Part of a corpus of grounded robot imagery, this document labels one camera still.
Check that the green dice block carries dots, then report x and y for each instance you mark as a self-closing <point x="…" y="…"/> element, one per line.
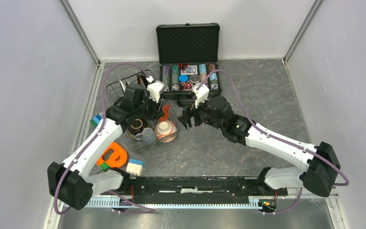
<point x="104" y="166"/>

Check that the white plate teal rim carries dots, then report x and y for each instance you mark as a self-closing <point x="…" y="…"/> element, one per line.
<point x="123" y="85"/>

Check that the orange small cup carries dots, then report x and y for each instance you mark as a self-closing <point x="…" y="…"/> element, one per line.
<point x="165" y="113"/>

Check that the tan ceramic bowl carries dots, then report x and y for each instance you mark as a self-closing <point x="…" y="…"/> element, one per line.
<point x="165" y="131"/>

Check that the blue round chip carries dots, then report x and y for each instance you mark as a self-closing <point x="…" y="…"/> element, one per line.
<point x="183" y="78"/>

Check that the dark brown bottom plate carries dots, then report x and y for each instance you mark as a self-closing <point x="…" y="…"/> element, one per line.
<point x="145" y="81"/>

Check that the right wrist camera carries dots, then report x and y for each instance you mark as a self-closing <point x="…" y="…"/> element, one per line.
<point x="201" y="92"/>

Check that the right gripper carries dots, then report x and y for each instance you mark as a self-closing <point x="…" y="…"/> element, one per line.
<point x="185" y="119"/>

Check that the blue green stacked blocks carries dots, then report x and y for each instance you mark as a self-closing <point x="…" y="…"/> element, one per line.
<point x="96" y="119"/>

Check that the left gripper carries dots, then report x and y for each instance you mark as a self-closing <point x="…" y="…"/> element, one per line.
<point x="157" y="111"/>

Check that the black wire dish rack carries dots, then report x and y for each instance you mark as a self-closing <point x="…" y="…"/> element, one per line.
<point x="114" y="93"/>

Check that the white mug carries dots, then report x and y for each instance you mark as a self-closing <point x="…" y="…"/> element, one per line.
<point x="147" y="137"/>

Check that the dark patterned bowl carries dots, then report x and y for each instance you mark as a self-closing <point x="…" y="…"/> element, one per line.
<point x="136" y="127"/>

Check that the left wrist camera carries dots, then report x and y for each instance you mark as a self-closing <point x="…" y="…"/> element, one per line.
<point x="155" y="88"/>

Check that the blue white toy block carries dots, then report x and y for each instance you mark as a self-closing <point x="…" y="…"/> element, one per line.
<point x="135" y="167"/>

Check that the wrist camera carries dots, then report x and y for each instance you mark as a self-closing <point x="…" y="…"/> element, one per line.
<point x="201" y="92"/>
<point x="155" y="88"/>

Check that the silver round dealer button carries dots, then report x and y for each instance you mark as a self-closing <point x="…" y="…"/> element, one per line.
<point x="194" y="78"/>

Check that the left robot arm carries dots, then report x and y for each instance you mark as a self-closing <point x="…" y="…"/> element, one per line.
<point x="70" y="181"/>

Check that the black poker chip case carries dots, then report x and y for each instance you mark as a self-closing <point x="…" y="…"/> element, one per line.
<point x="186" y="49"/>

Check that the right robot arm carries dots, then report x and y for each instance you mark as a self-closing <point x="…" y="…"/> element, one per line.
<point x="313" y="167"/>

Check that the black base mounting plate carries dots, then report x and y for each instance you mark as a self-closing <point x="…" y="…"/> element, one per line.
<point x="196" y="190"/>

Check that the white cable duct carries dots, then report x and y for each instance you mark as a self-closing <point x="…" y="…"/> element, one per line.
<point x="114" y="202"/>

